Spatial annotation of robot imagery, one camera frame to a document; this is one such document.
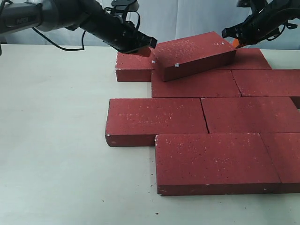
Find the large front red brick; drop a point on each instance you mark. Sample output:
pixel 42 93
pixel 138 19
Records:
pixel 133 122

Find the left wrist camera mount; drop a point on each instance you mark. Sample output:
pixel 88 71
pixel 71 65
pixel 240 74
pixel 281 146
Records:
pixel 123 7

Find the middle row right red brick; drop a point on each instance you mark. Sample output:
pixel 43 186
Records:
pixel 251 115

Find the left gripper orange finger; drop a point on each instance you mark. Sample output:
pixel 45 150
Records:
pixel 143 52

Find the front left base red brick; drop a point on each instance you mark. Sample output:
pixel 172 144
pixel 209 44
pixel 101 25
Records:
pixel 213 164

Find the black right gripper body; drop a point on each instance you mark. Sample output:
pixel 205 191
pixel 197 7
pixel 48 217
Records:
pixel 259 26

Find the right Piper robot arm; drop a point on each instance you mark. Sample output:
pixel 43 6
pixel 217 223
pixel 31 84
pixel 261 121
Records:
pixel 290 11

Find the white backdrop cloth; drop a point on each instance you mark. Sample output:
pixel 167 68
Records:
pixel 168 20

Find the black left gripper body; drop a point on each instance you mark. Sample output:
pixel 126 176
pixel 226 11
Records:
pixel 124 36

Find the base red brick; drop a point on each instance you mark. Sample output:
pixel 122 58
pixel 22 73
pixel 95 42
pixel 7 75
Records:
pixel 213 164
pixel 284 151

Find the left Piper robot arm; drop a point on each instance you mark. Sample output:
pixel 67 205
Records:
pixel 44 16

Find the red brick moved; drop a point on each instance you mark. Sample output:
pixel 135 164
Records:
pixel 211 84

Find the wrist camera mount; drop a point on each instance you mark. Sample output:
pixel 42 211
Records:
pixel 255 5
pixel 123 7

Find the front right base red brick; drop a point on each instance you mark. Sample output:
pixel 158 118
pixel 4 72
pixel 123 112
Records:
pixel 284 151

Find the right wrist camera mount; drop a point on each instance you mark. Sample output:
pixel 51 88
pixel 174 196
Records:
pixel 255 5

